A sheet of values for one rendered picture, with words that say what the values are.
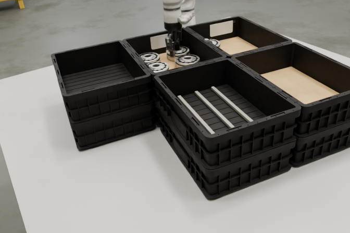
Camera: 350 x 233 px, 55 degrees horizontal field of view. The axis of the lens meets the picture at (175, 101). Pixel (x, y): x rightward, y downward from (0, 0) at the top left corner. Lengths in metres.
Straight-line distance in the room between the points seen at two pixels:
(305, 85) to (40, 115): 1.06
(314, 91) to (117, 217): 0.78
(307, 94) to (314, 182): 0.32
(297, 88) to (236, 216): 0.55
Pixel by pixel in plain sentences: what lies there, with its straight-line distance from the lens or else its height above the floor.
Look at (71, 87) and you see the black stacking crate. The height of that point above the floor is 0.83.
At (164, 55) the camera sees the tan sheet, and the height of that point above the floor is 0.83.
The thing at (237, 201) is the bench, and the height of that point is 0.70.
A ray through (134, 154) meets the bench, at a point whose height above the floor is 0.70.
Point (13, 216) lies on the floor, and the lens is 2.16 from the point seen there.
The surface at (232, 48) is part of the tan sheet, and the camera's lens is 1.61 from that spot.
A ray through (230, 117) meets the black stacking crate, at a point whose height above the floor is 0.83.
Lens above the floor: 1.45
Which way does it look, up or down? 31 degrees down
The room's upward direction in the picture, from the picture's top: 4 degrees counter-clockwise
